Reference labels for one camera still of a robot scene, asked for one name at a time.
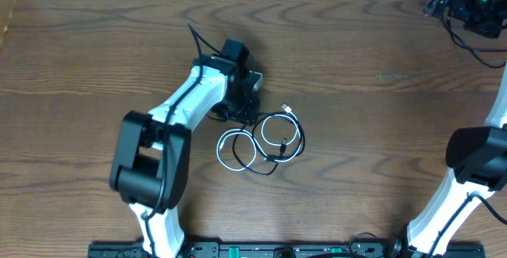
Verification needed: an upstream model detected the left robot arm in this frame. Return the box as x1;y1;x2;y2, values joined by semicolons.
109;39;262;257

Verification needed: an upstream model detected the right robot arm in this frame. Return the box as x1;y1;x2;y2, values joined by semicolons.
390;0;506;257

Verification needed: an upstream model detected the camera cable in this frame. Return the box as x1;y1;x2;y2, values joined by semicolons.
140;21;223;258
425;190;507;258

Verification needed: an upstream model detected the right camera cable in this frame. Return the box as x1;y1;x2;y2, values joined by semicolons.
425;190;507;258

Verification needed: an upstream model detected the white cable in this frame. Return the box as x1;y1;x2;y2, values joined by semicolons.
215;103;303;173

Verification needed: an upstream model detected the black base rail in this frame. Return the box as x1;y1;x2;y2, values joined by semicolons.
86;241;486;258

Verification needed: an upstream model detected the left camera cable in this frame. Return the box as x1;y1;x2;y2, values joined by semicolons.
140;21;223;258

